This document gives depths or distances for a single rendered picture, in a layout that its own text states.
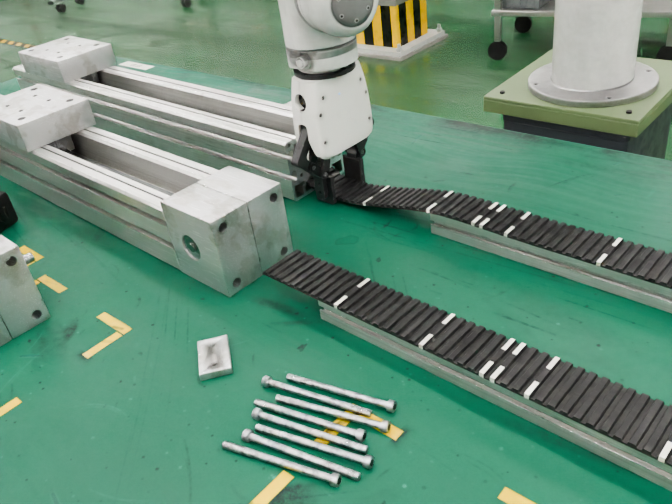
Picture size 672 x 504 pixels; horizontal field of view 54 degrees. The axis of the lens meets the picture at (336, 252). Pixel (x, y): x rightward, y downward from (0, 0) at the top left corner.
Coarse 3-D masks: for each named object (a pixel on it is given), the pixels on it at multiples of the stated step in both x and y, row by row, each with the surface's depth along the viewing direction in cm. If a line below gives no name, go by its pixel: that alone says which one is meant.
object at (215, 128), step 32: (96, 96) 113; (128, 96) 108; (160, 96) 113; (192, 96) 106; (224, 96) 102; (128, 128) 111; (160, 128) 103; (192, 128) 99; (224, 128) 91; (256, 128) 89; (288, 128) 93; (192, 160) 102; (224, 160) 95; (256, 160) 90; (288, 160) 85; (320, 160) 91; (288, 192) 88
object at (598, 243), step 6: (600, 234) 67; (594, 240) 66; (600, 240) 67; (606, 240) 66; (612, 240) 66; (588, 246) 66; (594, 246) 66; (600, 246) 65; (606, 246) 66; (582, 252) 65; (588, 252) 65; (594, 252) 65; (600, 252) 65; (576, 258) 65; (582, 258) 65; (588, 258) 64; (594, 258) 64
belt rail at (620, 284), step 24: (432, 216) 76; (456, 240) 75; (480, 240) 73; (504, 240) 71; (528, 264) 70; (552, 264) 68; (576, 264) 66; (600, 288) 65; (624, 288) 63; (648, 288) 61
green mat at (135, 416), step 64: (384, 128) 105; (448, 128) 102; (512, 192) 83; (576, 192) 81; (640, 192) 79; (64, 256) 84; (128, 256) 82; (320, 256) 76; (384, 256) 75; (448, 256) 73; (64, 320) 72; (128, 320) 71; (192, 320) 69; (256, 320) 68; (320, 320) 67; (512, 320) 63; (576, 320) 62; (640, 320) 61; (0, 384) 65; (64, 384) 63; (128, 384) 62; (192, 384) 61; (256, 384) 60; (384, 384) 58; (448, 384) 57; (640, 384) 54; (0, 448) 57; (64, 448) 56; (128, 448) 56; (192, 448) 55; (256, 448) 54; (384, 448) 52; (448, 448) 51; (512, 448) 51; (576, 448) 50
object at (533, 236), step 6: (540, 222) 70; (546, 222) 71; (552, 222) 70; (534, 228) 70; (540, 228) 70; (546, 228) 69; (552, 228) 70; (528, 234) 69; (534, 234) 69; (540, 234) 68; (546, 234) 69; (522, 240) 68; (528, 240) 68; (534, 240) 68; (540, 240) 68
